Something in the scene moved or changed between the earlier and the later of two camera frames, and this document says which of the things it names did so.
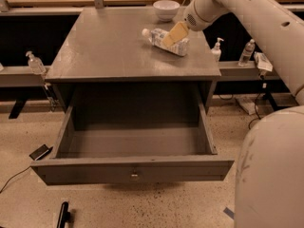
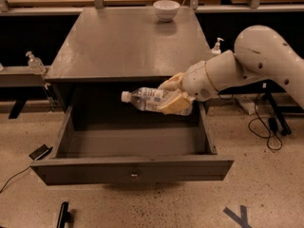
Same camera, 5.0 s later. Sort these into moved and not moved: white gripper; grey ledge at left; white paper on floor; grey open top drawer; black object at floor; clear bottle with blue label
Moved: white gripper; clear bottle with blue label
Not moved: black object at floor; white paper on floor; grey ledge at left; grey open top drawer
